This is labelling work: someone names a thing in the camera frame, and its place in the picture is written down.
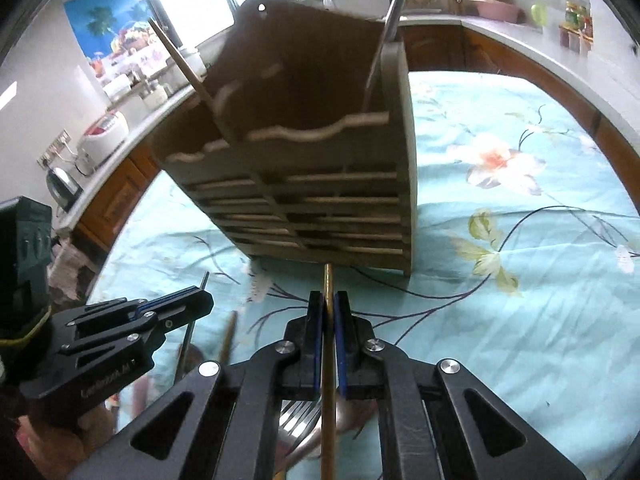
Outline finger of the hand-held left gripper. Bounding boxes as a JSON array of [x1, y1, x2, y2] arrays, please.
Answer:
[[52, 285, 215, 332], [20, 316, 167, 399]]

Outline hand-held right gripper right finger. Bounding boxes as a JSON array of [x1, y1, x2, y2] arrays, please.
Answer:
[[335, 290, 586, 480]]

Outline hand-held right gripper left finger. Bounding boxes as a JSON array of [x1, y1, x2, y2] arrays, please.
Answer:
[[65, 290, 326, 480]]

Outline wooden utensil holder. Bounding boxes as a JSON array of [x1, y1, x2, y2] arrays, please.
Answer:
[[150, 0, 418, 278]]

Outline black chopstick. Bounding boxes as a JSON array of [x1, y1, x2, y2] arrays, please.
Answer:
[[175, 271, 211, 381]]

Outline wooden chopstick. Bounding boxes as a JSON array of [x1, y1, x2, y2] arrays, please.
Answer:
[[217, 310, 239, 364], [148, 17, 236, 143]]

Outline steel electric kettle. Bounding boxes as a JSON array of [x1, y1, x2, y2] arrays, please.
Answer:
[[46, 167, 83, 213]]

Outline white and red rice cooker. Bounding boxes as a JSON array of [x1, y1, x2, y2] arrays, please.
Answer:
[[77, 110, 131, 176]]

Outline floral turquoise tablecloth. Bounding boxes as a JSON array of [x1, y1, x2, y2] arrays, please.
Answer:
[[87, 70, 640, 480]]

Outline white box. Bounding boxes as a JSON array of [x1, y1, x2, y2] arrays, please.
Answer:
[[102, 74, 132, 101]]

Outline small white appliance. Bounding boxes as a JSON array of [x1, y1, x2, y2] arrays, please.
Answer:
[[140, 77, 173, 111]]

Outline white cooking pot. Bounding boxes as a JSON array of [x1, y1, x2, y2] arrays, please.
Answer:
[[167, 46, 208, 86]]

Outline brown wooden base cabinets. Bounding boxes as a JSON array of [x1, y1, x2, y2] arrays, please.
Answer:
[[75, 25, 640, 253]]

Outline pink plastic basin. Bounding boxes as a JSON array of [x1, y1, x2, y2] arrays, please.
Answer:
[[470, 0, 521, 23]]

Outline wall power socket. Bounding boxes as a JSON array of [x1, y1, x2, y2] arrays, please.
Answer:
[[36, 130, 72, 167]]

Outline tropical fruit wall poster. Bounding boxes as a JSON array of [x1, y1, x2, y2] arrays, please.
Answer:
[[64, 0, 173, 96]]

